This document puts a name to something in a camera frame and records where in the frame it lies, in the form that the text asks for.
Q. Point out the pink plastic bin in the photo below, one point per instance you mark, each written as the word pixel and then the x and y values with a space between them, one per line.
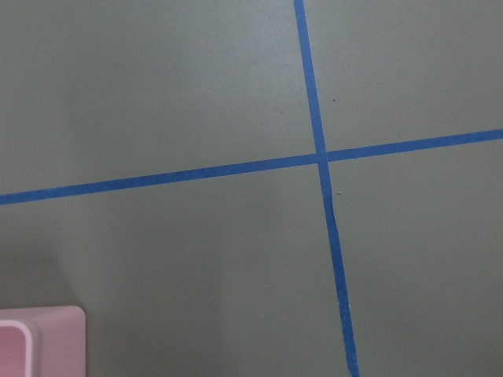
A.
pixel 43 341

